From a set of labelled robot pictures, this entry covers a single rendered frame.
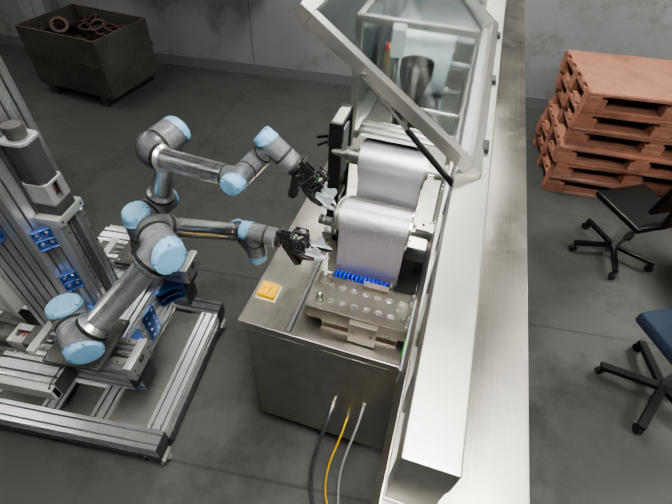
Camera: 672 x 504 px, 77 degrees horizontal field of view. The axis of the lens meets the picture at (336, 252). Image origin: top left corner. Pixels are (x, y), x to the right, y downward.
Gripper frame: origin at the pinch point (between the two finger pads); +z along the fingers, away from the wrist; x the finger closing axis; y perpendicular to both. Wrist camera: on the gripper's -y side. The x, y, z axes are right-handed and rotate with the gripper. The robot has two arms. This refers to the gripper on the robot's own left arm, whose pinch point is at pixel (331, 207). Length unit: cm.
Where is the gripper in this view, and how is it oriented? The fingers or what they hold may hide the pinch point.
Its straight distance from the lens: 153.6
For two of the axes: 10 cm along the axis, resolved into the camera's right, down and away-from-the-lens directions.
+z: 7.0, 6.3, 3.3
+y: 6.5, -3.7, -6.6
